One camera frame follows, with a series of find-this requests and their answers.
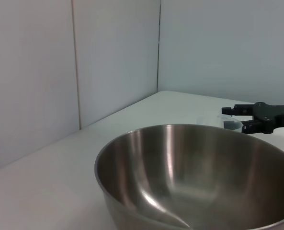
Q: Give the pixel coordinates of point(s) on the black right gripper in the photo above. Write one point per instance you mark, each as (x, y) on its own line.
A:
(271, 116)

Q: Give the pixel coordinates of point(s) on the clear plastic measuring cup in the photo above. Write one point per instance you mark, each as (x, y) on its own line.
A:
(204, 121)

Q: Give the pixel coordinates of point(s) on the stainless steel mixing bowl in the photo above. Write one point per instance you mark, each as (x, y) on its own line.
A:
(180, 172)

